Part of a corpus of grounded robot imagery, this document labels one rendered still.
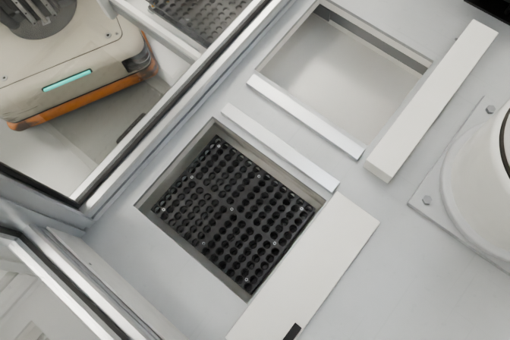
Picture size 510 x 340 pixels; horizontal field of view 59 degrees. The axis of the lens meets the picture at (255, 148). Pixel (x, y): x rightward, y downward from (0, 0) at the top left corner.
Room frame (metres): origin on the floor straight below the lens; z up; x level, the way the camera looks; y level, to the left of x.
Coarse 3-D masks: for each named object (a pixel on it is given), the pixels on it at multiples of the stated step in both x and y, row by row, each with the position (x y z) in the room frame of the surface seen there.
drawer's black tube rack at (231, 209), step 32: (224, 160) 0.27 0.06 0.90; (192, 192) 0.22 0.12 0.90; (224, 192) 0.22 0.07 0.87; (256, 192) 0.21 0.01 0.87; (288, 192) 0.19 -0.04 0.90; (192, 224) 0.17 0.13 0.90; (224, 224) 0.16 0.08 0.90; (256, 224) 0.15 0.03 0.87; (288, 224) 0.14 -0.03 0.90; (224, 256) 0.11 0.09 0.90; (256, 256) 0.10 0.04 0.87; (256, 288) 0.05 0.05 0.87
